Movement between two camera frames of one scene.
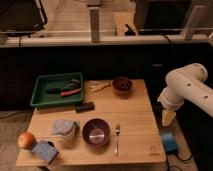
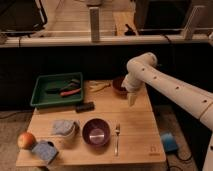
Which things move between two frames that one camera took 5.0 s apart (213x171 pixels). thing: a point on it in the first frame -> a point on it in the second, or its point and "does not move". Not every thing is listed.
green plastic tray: x=58 y=88 does not move
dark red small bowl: x=122 y=84 does not move
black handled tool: x=73 y=84 does not move
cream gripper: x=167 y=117 -> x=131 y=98
